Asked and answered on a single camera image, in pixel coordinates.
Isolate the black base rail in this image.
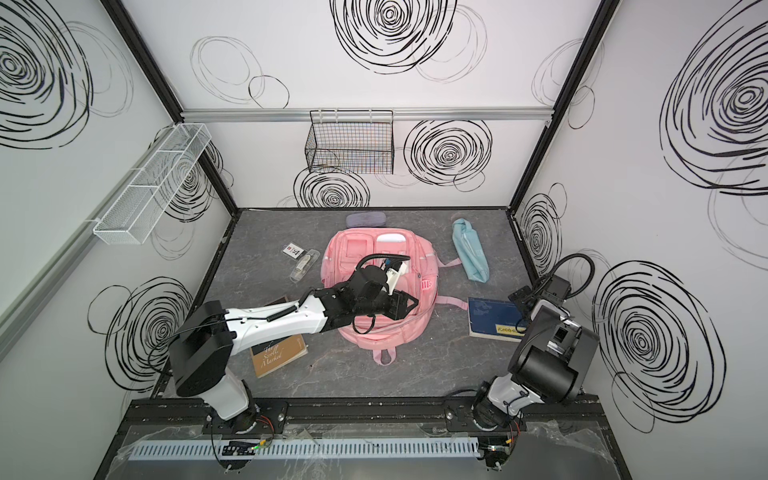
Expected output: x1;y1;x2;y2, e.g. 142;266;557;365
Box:
116;395;610;438

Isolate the black frame post right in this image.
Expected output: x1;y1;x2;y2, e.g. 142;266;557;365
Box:
508;0;620;215

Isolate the grey slotted cable duct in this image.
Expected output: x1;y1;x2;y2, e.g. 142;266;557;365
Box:
127;437;480;461

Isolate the aluminium wall rail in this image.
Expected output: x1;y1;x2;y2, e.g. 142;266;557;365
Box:
1;123;179;360
181;106;554;123

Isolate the pink student backpack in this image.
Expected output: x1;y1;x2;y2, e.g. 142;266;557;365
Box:
321;228;468;366

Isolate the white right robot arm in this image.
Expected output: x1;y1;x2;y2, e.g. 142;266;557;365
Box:
472;275;599;431

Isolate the brown book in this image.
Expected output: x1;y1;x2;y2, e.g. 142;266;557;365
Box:
250;335;307;378

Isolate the clear plastic eraser case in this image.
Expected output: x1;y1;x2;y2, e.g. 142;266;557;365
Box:
289;249;320;283

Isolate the white mesh wall shelf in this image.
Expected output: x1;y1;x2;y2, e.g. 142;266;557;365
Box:
93;123;213;245

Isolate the aluminium wall rail left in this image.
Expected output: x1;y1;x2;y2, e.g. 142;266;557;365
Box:
1;123;179;360

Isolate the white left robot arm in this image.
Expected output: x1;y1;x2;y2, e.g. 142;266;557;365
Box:
168;266;419;423

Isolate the blue book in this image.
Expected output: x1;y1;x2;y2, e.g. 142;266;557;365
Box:
468;297;529;342

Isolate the flat clear lead refill box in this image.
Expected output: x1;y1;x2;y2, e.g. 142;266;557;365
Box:
282;243;306;260

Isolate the teal pencil pouch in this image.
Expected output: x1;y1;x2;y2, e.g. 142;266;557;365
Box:
452;218;490;283

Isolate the aluminium wall rail back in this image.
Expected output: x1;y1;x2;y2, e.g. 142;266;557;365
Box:
181;106;554;123

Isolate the purple fabric glasses case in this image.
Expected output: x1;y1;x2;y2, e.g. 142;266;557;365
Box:
346;211;387;228

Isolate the black wire basket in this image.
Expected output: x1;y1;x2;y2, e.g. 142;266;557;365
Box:
304;120;395;174

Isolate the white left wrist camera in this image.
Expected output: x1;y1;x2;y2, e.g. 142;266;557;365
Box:
382;259;410;295

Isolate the black aluminium frame post left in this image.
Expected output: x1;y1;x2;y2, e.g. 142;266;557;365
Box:
100;0;239;217

